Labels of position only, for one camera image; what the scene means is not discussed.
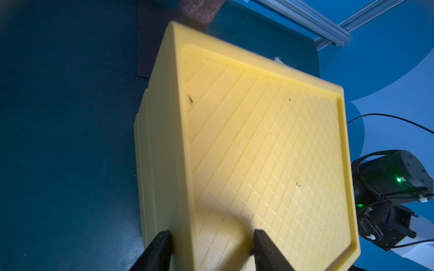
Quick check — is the pink blossom artificial tree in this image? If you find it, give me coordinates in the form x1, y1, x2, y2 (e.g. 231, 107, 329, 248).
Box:
175, 0, 225, 31

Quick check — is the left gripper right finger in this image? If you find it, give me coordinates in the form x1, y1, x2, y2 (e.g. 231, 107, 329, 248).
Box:
249, 229, 295, 271

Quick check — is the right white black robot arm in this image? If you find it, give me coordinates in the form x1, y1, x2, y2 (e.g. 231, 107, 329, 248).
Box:
351, 150, 434, 270

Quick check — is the yellow drawer cabinet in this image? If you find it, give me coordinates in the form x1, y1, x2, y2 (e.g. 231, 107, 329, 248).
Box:
134, 22, 361, 271

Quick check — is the aluminium frame rail back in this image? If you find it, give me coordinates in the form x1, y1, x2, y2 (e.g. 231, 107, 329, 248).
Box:
260, 0, 403, 50

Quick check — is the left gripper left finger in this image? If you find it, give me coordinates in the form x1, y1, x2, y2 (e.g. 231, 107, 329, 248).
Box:
129, 230, 172, 271

